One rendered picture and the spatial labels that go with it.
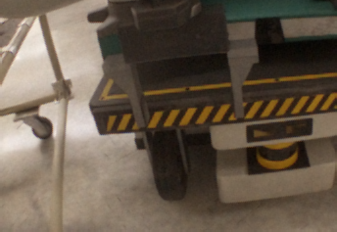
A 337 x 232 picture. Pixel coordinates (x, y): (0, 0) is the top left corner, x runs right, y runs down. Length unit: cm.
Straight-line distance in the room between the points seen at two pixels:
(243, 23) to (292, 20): 10
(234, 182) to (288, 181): 12
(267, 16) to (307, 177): 34
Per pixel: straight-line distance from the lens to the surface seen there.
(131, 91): 51
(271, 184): 78
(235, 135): 69
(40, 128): 129
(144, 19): 38
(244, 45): 48
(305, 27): 72
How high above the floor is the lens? 65
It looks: 30 degrees down
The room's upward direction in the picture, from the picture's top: 11 degrees counter-clockwise
